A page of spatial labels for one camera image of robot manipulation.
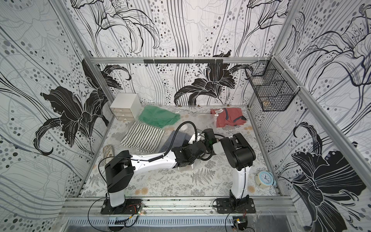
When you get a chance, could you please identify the red garment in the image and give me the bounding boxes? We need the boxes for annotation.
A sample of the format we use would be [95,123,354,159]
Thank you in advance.
[211,107,247,128]

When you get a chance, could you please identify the green garment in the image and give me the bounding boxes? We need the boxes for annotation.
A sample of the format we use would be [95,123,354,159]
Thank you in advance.
[138,105,180,128]

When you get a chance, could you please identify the dark blue garment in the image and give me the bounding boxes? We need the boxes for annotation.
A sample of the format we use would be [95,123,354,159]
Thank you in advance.
[157,130,191,152]

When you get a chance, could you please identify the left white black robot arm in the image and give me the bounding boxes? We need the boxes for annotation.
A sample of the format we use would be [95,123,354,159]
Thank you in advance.
[104,121,207,207]

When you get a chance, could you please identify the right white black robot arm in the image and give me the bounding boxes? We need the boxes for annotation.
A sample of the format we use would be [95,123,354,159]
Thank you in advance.
[201,129,256,207]

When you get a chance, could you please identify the black white striped garment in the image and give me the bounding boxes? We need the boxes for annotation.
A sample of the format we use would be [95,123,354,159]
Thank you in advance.
[120,122,165,153]

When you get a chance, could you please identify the light blue alarm clock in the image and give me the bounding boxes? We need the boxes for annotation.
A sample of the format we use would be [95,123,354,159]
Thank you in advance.
[254,171,274,189]

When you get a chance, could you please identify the white mini drawer unit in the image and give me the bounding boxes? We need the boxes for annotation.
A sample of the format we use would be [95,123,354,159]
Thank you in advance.
[110,93,142,121]

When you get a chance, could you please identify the small electronics board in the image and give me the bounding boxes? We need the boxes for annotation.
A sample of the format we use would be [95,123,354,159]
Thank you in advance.
[233,217,248,231]

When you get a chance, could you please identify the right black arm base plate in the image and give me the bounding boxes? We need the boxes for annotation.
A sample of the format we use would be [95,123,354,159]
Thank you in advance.
[216,193,256,214]

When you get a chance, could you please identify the black wire wall basket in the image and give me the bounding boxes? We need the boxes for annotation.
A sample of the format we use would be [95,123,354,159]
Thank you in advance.
[244,60,296,112]

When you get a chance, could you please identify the white slotted cable duct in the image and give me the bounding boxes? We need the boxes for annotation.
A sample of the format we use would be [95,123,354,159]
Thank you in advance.
[67,215,233,227]

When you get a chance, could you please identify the aluminium mounting rail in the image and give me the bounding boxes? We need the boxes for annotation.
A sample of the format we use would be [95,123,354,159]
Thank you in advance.
[60,196,298,216]

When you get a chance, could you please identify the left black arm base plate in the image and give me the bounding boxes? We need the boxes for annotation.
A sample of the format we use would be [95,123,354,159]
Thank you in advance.
[100,198,142,215]

